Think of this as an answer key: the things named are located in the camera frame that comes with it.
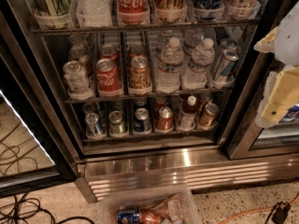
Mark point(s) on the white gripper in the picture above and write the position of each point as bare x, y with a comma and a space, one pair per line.
288, 44

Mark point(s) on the blue silver can middle shelf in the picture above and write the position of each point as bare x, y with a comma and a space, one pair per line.
224, 67

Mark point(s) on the white can top shelf right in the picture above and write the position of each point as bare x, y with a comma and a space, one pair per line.
238, 9

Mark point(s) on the white can shelf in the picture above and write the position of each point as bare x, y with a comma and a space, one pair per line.
238, 9
79, 84

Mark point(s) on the water bottle middle shelf right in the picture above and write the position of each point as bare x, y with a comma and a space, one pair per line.
195, 72

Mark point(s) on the copper can bottom shelf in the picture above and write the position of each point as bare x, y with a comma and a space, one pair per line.
208, 117

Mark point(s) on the water bottle middle shelf left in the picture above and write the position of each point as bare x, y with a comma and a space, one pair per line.
169, 66

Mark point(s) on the brown can top shelf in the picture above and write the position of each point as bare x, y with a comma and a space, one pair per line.
169, 9

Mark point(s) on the red can bottom shelf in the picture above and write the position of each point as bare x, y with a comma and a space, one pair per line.
164, 121

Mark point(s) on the orange can middle shelf front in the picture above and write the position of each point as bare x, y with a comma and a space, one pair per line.
139, 76

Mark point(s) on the blue pepsi can bottom shelf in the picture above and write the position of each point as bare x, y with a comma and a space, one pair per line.
142, 121

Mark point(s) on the stainless steel fridge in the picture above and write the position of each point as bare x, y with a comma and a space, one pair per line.
230, 153

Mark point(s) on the red coca-cola can top shelf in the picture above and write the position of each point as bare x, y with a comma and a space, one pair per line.
132, 12

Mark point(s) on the red coca-cola can shelf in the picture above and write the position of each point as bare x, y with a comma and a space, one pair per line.
107, 74
132, 12

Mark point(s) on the red coca-cola can middle shelf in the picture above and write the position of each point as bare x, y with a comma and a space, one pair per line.
107, 74

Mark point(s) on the clear water bottle top shelf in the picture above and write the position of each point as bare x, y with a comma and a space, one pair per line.
93, 13

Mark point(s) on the blue silver can bottom left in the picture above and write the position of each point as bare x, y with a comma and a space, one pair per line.
95, 128

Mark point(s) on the orange can in bin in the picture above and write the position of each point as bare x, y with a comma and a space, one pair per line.
149, 217

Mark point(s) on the white can middle shelf front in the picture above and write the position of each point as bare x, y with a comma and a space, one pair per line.
79, 84

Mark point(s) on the pepsi can in bin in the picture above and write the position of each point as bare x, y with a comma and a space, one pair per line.
129, 215

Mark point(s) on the open glass fridge door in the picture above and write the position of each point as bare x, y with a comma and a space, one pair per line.
18, 140

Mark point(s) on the brown bottle white cap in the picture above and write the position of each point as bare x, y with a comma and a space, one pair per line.
187, 114

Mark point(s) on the black plug on floor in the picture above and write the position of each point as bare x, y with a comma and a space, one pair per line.
281, 212

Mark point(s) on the clear plastic bin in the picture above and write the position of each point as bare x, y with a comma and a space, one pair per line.
154, 199

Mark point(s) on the water bottle in bin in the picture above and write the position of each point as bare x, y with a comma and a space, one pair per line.
175, 212

